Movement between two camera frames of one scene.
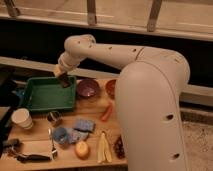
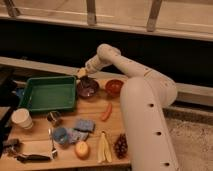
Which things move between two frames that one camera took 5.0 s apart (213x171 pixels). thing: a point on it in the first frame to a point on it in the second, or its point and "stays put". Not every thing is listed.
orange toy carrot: x=107 y=112 stays put
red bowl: x=111 y=88 stays put
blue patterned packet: x=73 y=136 stays put
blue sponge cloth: x=86 y=124 stays put
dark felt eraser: x=64 y=79 to x=85 y=80
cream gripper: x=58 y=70 to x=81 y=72
